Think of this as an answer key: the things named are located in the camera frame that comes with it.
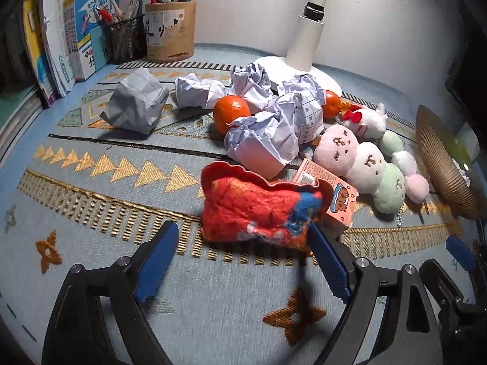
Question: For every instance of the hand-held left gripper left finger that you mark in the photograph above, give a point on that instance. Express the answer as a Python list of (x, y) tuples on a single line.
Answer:
[(158, 262)]

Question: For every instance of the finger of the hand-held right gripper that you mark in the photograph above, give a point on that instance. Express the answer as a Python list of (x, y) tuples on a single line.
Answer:
[(441, 279), (460, 253)]

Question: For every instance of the small orange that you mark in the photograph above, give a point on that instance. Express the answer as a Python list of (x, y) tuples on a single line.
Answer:
[(331, 102)]

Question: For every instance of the dark monitor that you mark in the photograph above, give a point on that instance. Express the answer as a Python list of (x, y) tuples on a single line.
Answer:
[(470, 64)]

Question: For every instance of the crumpled grid paper ball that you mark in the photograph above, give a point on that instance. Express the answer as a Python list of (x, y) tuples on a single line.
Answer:
[(133, 100)]

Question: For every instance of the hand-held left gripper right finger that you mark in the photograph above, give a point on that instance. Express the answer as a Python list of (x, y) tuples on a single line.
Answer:
[(329, 262)]

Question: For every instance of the brown cylinder pen holder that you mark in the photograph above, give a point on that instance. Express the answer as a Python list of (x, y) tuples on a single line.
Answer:
[(171, 30)]

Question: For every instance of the white plush with red bow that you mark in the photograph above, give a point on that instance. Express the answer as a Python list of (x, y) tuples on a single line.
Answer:
[(371, 121)]

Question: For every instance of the blue cover workbook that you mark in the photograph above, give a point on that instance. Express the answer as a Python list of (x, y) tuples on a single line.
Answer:
[(95, 3)]

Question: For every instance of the blue patterned table mat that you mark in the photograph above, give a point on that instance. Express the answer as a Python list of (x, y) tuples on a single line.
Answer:
[(114, 197)]

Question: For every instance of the yellow cover book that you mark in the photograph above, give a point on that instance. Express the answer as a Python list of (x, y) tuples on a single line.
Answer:
[(32, 42)]

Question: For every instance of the large paper ball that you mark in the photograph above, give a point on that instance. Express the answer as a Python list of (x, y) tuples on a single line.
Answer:
[(266, 140)]

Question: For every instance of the large three-ball plush toy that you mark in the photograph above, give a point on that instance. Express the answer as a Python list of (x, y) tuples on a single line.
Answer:
[(338, 148)]

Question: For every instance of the small pink cartoon box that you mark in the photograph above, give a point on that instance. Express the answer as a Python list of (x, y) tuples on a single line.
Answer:
[(342, 201)]

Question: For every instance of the printed paper ball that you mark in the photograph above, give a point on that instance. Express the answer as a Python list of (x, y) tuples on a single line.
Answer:
[(308, 95)]

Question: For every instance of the white desk lamp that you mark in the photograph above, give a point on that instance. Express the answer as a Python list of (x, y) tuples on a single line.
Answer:
[(304, 45)]

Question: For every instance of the row of books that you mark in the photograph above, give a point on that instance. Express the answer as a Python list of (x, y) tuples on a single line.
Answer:
[(51, 11)]

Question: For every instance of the black mesh pen holder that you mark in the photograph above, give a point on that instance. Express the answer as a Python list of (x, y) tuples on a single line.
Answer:
[(127, 40)]

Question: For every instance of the small three-ball plush toy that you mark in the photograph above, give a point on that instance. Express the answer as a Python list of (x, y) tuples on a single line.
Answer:
[(405, 161)]

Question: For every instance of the pale green packet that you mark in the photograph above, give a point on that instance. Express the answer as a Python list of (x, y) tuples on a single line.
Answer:
[(467, 140)]

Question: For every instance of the large orange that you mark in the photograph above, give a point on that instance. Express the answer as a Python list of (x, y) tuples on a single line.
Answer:
[(230, 112)]

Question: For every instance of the brown woven basket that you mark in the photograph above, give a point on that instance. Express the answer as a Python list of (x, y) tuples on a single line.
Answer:
[(441, 163)]

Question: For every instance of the red felt pouch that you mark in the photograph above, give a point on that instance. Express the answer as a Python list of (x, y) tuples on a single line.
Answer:
[(247, 205)]

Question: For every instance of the striped spine book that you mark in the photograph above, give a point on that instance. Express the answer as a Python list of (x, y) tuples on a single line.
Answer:
[(70, 34)]

